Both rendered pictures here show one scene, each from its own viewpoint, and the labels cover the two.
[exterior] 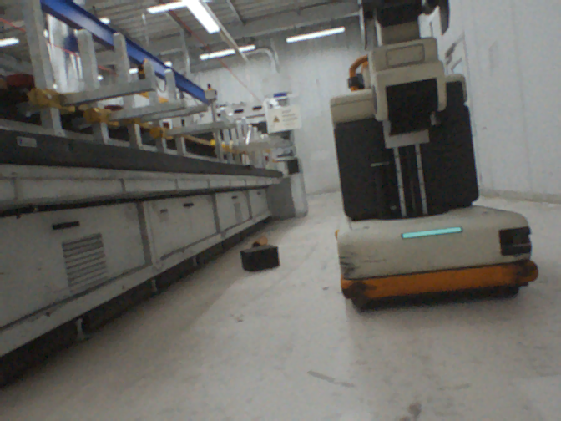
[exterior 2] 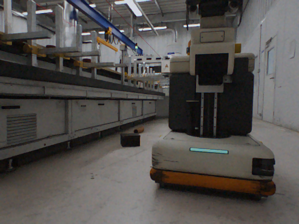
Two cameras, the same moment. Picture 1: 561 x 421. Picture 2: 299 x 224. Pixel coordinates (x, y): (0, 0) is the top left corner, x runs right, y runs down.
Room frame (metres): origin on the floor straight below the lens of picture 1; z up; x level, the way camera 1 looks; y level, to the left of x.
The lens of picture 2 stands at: (0.26, -0.28, 0.50)
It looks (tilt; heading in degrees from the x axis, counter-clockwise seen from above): 3 degrees down; 7
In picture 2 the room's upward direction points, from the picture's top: 1 degrees clockwise
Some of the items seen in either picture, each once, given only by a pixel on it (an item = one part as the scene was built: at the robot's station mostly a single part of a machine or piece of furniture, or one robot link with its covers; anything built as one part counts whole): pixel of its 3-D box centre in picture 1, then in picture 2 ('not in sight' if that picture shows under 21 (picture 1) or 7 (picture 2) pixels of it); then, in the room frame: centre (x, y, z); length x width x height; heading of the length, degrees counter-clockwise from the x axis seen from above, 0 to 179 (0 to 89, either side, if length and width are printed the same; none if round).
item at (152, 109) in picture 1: (128, 114); (49, 51); (1.48, 0.49, 0.80); 0.43 x 0.03 x 0.04; 81
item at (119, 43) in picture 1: (127, 93); (59, 39); (1.70, 0.55, 0.94); 0.04 x 0.04 x 0.48; 81
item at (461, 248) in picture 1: (416, 244); (207, 152); (1.64, -0.53, 0.16); 0.67 x 0.64 x 0.25; 171
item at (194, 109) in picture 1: (157, 116); (73, 54); (1.73, 0.45, 0.83); 0.43 x 0.03 x 0.04; 81
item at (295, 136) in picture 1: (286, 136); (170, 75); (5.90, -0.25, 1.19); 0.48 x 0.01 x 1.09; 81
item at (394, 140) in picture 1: (424, 106); (221, 70); (1.46, -0.56, 0.68); 0.28 x 0.27 x 0.25; 81
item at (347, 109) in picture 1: (399, 141); (209, 88); (1.73, -0.54, 0.59); 0.55 x 0.34 x 0.83; 81
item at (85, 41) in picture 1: (94, 99); (32, 40); (1.45, 0.59, 0.86); 0.04 x 0.04 x 0.48; 81
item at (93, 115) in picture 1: (101, 117); (34, 51); (1.48, 0.59, 0.80); 0.14 x 0.06 x 0.05; 171
